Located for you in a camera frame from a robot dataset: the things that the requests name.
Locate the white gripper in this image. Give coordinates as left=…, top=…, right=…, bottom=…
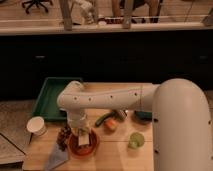
left=67, top=112, right=90, bottom=135

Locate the black office chair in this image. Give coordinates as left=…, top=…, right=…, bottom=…
left=21, top=0, right=53, bottom=14

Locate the small metallic can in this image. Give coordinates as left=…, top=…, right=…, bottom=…
left=116, top=110, right=127, bottom=121

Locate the grey cloth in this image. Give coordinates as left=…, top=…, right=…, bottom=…
left=44, top=143, right=68, bottom=171

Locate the wooden board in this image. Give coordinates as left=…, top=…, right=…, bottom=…
left=23, top=83, right=152, bottom=171

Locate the green cucumber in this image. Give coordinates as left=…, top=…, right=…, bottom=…
left=95, top=112, right=115, bottom=127

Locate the orange carrot toy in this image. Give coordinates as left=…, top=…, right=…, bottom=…
left=104, top=119, right=118, bottom=131

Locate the red bowl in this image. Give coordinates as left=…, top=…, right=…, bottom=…
left=67, top=130, right=100, bottom=159

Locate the white eraser block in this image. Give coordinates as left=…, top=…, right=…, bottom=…
left=78, top=132, right=89, bottom=146

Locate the green apple toy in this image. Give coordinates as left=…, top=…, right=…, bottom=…
left=128, top=132, right=145, bottom=149

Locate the white paper cup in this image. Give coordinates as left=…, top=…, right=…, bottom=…
left=26, top=116, right=46, bottom=136

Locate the green plastic tray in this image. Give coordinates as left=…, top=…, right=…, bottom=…
left=32, top=77, right=82, bottom=122

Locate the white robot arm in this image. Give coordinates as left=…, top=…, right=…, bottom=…
left=57, top=78, right=213, bottom=171

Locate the dark blue bowl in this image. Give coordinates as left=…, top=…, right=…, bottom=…
left=135, top=111, right=152, bottom=124

